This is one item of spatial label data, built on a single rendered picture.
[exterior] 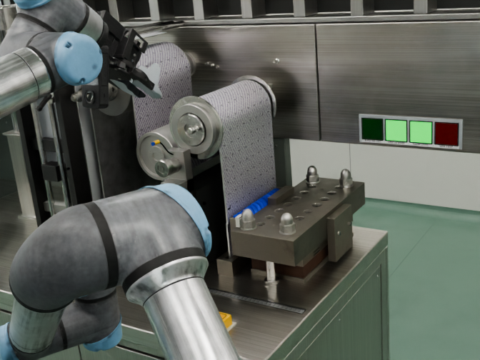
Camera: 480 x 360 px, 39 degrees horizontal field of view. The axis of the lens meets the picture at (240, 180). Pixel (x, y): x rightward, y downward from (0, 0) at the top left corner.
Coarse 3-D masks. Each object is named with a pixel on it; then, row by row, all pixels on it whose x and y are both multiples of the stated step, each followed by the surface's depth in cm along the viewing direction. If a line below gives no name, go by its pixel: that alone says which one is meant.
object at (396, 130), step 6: (390, 120) 162; (390, 126) 163; (396, 126) 162; (402, 126) 161; (390, 132) 163; (396, 132) 162; (402, 132) 162; (390, 138) 164; (396, 138) 163; (402, 138) 162
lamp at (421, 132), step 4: (412, 124) 160; (416, 124) 159; (420, 124) 159; (424, 124) 158; (428, 124) 158; (412, 128) 160; (416, 128) 159; (420, 128) 159; (424, 128) 158; (428, 128) 158; (412, 132) 160; (416, 132) 160; (420, 132) 159; (424, 132) 159; (428, 132) 158; (412, 136) 161; (416, 136) 160; (420, 136) 160; (424, 136) 159; (428, 136) 159; (412, 140) 161; (416, 140) 160; (420, 140) 160; (424, 140) 159; (428, 140) 159
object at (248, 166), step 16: (240, 144) 160; (256, 144) 166; (272, 144) 173; (224, 160) 154; (240, 160) 160; (256, 160) 167; (272, 160) 174; (224, 176) 155; (240, 176) 161; (256, 176) 168; (272, 176) 174; (224, 192) 156; (240, 192) 162; (256, 192) 168; (240, 208) 162
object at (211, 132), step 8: (192, 104) 151; (176, 112) 154; (184, 112) 153; (192, 112) 151; (200, 112) 150; (208, 112) 151; (176, 120) 155; (208, 120) 150; (176, 128) 155; (208, 128) 151; (176, 136) 156; (208, 136) 151; (184, 144) 156; (200, 144) 153; (208, 144) 152; (192, 152) 155; (200, 152) 154
